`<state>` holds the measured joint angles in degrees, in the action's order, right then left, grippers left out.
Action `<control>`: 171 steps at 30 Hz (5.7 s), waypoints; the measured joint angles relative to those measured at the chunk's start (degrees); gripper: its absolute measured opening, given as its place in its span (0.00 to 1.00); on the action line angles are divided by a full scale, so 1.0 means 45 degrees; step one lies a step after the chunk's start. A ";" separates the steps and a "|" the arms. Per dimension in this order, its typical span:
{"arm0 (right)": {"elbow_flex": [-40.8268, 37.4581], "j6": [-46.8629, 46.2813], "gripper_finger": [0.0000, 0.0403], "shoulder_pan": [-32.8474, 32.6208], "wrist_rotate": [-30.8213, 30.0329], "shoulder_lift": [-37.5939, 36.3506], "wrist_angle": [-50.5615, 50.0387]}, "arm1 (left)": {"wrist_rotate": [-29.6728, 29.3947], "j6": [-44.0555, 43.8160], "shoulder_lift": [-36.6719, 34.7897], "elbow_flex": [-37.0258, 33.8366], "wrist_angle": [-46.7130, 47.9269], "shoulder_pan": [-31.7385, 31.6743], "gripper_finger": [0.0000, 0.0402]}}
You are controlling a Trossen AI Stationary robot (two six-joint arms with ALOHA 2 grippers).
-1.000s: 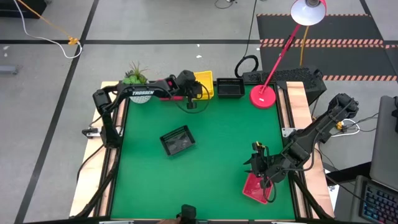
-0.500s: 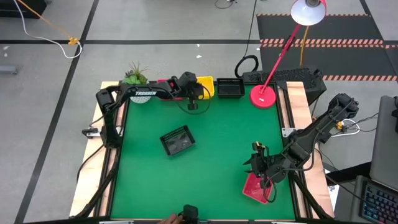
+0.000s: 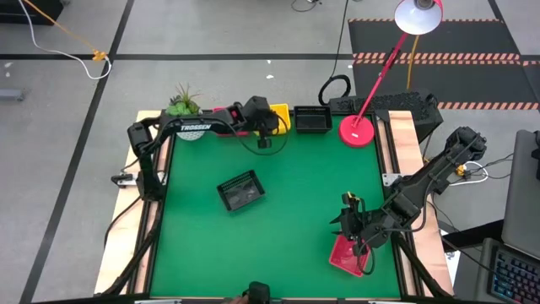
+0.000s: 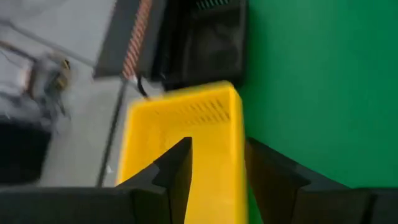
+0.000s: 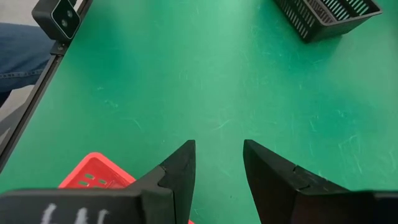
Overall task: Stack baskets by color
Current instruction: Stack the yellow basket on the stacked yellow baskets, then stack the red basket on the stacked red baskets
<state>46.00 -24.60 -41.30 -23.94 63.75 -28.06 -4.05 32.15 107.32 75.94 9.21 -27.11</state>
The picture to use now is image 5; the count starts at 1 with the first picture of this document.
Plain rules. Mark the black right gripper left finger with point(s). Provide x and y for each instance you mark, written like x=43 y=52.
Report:
x=177 y=186

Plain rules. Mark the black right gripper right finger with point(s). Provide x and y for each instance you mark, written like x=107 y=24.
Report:
x=273 y=186

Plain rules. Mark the red plastic basket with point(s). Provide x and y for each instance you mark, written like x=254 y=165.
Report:
x=93 y=168

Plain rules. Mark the black plastic basket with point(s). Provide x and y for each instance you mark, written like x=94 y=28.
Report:
x=342 y=27

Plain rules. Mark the person's leg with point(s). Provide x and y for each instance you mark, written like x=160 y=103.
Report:
x=18 y=53

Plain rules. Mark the black aluminium table frame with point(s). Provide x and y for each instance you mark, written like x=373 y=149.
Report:
x=37 y=93

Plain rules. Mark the black table-edge camera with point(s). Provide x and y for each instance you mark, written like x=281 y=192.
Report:
x=59 y=18

